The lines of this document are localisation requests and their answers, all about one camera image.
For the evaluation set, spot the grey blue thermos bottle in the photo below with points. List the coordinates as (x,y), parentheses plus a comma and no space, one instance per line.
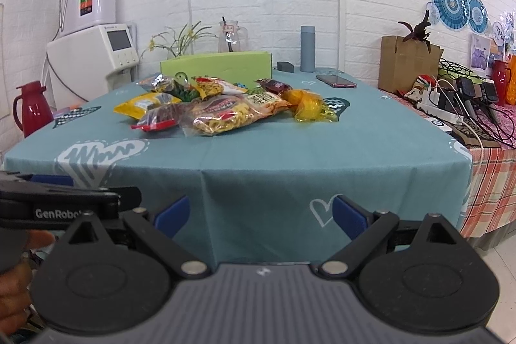
(307,49)

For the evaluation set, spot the red thermos jug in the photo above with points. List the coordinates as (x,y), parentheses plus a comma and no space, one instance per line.
(30,108)

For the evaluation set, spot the smartphone on table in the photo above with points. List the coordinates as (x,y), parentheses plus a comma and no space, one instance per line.
(335,81)

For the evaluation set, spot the plaid tablecloth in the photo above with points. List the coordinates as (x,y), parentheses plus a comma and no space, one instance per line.
(477,192)

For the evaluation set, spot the white water purifier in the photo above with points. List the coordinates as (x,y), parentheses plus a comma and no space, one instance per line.
(82,14)

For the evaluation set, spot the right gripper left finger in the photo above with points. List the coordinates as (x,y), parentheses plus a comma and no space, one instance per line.
(97,280)

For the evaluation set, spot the white water dispenser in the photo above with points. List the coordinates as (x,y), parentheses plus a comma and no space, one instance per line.
(90,63)

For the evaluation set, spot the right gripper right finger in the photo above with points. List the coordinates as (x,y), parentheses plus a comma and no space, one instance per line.
(419,276)

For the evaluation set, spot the green cardboard box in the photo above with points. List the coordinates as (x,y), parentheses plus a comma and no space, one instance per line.
(234,67)

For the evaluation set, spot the brown cardboard box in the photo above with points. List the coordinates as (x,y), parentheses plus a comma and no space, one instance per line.
(403,62)

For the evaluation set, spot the yellow snack bag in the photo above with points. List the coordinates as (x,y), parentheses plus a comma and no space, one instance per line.
(138,106)

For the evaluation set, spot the vase with yellow flowers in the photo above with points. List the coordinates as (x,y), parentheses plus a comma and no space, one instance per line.
(177,43)

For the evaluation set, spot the large noodle snack bag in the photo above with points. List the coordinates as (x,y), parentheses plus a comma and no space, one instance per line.
(224,113)

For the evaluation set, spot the blue paper fan decoration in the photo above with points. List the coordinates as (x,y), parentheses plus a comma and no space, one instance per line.
(454,14)

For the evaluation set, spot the white power strip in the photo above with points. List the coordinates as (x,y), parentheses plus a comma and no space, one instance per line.
(426,106)

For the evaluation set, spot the person's left hand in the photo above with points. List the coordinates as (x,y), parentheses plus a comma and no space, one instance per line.
(15,298)

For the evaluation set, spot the black rectangular case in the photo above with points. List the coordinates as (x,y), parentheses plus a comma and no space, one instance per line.
(285,66)

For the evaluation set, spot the orange yellow candy bag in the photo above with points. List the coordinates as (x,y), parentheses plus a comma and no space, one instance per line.
(307,106)

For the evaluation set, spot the dark red feather plant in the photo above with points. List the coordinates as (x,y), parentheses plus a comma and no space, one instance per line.
(418,32)

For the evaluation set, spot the glass pitcher with label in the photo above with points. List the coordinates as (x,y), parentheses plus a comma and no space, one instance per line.
(233,37)

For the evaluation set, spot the red nut snack bag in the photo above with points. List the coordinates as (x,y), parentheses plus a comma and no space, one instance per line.
(162,118)

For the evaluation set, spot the dark red snack packet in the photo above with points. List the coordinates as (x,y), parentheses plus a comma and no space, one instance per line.
(273,85)

